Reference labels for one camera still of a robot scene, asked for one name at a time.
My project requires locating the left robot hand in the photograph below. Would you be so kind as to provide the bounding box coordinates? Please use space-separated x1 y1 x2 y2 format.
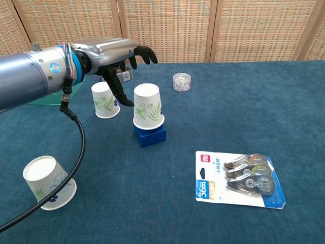
83 38 158 107

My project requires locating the white floral paper cup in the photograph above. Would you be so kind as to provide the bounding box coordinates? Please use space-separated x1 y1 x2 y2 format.
22 155 77 211
91 81 120 119
133 83 165 131

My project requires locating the small dark cardboard box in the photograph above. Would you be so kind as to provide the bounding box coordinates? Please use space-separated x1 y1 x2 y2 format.
116 64 134 83

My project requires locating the teal speaker product box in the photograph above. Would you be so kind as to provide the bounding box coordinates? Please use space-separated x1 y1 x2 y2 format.
25 75 86 106

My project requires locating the woven rattan folding screen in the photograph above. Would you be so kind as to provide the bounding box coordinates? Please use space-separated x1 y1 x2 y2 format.
0 0 325 70

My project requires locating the clear round clip container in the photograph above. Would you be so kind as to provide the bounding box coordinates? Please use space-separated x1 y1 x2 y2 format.
172 73 191 93

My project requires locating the blue building block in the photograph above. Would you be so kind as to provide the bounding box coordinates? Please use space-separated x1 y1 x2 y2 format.
134 124 167 148

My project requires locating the blue felt table cloth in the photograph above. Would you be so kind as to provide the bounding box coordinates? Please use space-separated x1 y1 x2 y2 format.
0 60 325 244

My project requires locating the correction tape blister pack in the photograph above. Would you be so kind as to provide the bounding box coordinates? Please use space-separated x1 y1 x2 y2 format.
195 150 286 210

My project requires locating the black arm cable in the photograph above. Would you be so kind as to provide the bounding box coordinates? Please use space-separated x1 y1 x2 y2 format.
0 76 86 232

